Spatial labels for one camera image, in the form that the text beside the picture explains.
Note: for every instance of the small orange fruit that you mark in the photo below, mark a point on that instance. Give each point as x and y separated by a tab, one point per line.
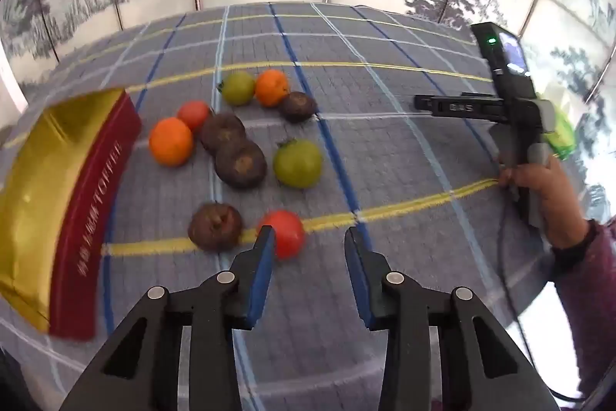
271	87

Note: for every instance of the dark brown fruit upper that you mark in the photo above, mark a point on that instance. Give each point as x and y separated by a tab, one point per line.
220	129

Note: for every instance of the red gold tin box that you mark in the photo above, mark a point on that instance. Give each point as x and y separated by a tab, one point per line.
55	205

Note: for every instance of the dark brown fruit front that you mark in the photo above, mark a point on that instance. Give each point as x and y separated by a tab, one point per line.
215	227

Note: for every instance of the dark brown fruit middle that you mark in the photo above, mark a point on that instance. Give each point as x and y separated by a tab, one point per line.
241	164

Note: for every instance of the large orange fruit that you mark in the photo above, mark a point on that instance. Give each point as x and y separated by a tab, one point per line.
170	142

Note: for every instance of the dark brown fruit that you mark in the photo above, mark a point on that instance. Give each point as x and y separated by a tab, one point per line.
215	227
297	107
241	164
220	129

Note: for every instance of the large green tomato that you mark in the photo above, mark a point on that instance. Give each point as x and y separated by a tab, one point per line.
298	164

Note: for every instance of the small green tomato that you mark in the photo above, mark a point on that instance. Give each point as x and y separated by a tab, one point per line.
237	88

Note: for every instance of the blue plaid tablecloth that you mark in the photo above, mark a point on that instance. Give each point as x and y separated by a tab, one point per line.
421	186

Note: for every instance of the purple sleeve forearm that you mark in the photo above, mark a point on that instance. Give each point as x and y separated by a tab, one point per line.
585	283

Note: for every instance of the dark brown fruit far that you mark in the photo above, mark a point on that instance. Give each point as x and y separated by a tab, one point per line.
297	107

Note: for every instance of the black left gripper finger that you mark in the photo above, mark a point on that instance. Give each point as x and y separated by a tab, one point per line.
465	106

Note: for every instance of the person's right hand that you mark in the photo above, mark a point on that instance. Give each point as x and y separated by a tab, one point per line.
564	222

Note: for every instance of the small red tomato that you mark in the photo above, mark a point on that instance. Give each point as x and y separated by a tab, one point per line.
194	114

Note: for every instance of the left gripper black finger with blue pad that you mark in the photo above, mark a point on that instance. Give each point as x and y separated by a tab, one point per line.
481	368
137	368

